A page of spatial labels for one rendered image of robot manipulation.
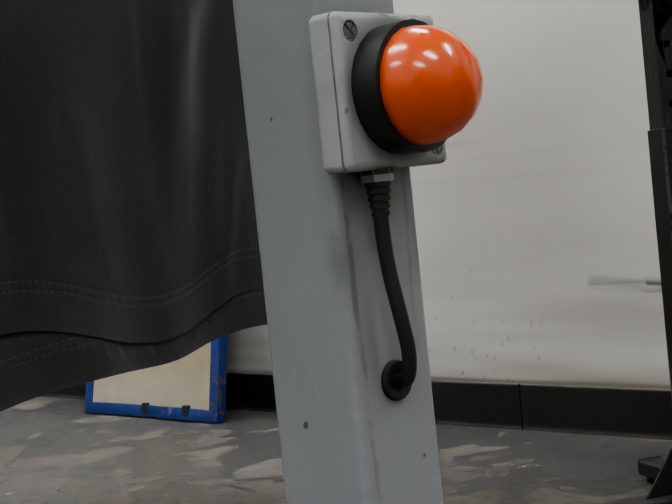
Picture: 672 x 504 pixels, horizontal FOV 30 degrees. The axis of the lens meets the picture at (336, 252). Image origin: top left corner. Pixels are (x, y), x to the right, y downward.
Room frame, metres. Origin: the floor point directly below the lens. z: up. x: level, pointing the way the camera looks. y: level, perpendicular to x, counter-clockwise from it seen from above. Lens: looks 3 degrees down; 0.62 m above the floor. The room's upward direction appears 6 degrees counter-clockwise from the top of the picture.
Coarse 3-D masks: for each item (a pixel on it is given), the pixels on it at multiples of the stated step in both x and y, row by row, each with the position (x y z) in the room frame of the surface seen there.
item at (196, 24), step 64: (0, 0) 0.65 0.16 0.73; (64, 0) 0.68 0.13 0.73; (128, 0) 0.72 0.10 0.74; (192, 0) 0.75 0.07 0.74; (0, 64) 0.65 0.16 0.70; (64, 64) 0.67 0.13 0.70; (128, 64) 0.71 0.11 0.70; (192, 64) 0.75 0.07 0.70; (0, 128) 0.65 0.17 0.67; (64, 128) 0.67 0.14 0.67; (128, 128) 0.71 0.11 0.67; (192, 128) 0.75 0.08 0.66; (0, 192) 0.65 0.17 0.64; (64, 192) 0.67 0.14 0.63; (128, 192) 0.71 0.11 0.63; (192, 192) 0.75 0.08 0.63; (0, 256) 0.65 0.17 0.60; (64, 256) 0.66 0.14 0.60; (128, 256) 0.70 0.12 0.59; (192, 256) 0.75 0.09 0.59; (256, 256) 0.79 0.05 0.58; (0, 320) 0.64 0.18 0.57; (64, 320) 0.66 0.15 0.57; (128, 320) 0.69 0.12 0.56; (192, 320) 0.74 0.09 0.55; (256, 320) 0.78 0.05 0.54; (0, 384) 0.64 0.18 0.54; (64, 384) 0.66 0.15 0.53
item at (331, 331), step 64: (256, 0) 0.42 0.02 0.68; (320, 0) 0.40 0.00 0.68; (384, 0) 0.42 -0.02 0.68; (256, 64) 0.42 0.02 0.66; (320, 64) 0.39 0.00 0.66; (256, 128) 0.42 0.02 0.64; (320, 128) 0.40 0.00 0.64; (256, 192) 0.42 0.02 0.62; (320, 192) 0.40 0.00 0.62; (320, 256) 0.40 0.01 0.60; (320, 320) 0.41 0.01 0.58; (384, 320) 0.41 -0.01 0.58; (320, 384) 0.41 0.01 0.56; (320, 448) 0.41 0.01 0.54; (384, 448) 0.41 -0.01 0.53
